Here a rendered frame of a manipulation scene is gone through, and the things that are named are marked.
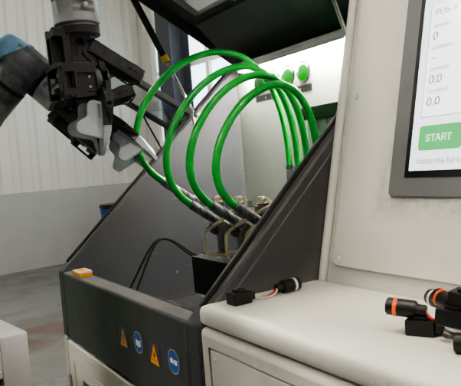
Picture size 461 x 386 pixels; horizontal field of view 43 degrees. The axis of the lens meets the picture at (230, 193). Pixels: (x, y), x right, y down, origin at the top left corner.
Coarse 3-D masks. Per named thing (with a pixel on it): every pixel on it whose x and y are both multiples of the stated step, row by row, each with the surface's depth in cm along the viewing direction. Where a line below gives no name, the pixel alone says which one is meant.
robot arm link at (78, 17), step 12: (60, 0) 93; (72, 0) 93; (84, 0) 94; (96, 0) 97; (60, 12) 94; (72, 12) 93; (84, 12) 94; (96, 12) 96; (60, 24) 94; (96, 24) 97
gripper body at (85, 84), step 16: (48, 32) 94; (64, 32) 94; (80, 32) 95; (96, 32) 96; (48, 48) 96; (64, 48) 94; (80, 48) 96; (64, 64) 92; (80, 64) 94; (96, 64) 95; (48, 80) 97; (64, 80) 92; (80, 80) 94; (96, 80) 95; (64, 96) 93; (80, 96) 94; (96, 96) 97
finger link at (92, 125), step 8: (88, 104) 96; (96, 104) 96; (88, 112) 96; (96, 112) 96; (80, 120) 95; (88, 120) 96; (96, 120) 96; (80, 128) 95; (88, 128) 96; (96, 128) 96; (104, 128) 96; (96, 136) 97; (104, 136) 97; (104, 144) 98; (104, 152) 99
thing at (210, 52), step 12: (192, 60) 121; (252, 60) 129; (168, 72) 118; (156, 84) 117; (276, 96) 133; (144, 108) 116; (276, 108) 134; (288, 132) 135; (288, 144) 135; (144, 156) 116; (288, 156) 135; (144, 168) 116; (288, 168) 135; (156, 180) 118
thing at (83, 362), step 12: (72, 348) 137; (84, 348) 132; (72, 360) 138; (84, 360) 130; (96, 360) 123; (72, 372) 139; (84, 372) 131; (96, 372) 123; (108, 372) 117; (72, 384) 140; (84, 384) 131; (96, 384) 124; (108, 384) 118; (120, 384) 112; (132, 384) 107
